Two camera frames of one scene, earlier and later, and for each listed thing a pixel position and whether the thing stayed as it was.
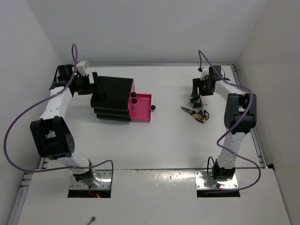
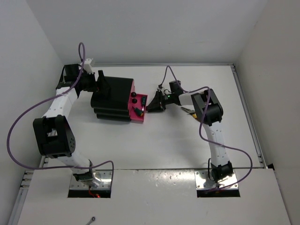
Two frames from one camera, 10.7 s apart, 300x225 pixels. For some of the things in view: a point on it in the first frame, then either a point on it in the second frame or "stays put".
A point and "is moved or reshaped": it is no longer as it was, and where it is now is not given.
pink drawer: [133, 94] stays put
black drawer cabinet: [110, 100] stays put
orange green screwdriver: [197, 104] is moved or reshaped
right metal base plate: [203, 181] stays put
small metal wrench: [93, 219] stays put
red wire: [94, 195] stays put
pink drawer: [141, 110] is moved or reshaped
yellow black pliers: [194, 114] stays put
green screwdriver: [193, 99] is moved or reshaped
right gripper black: [197, 83] to [155, 106]
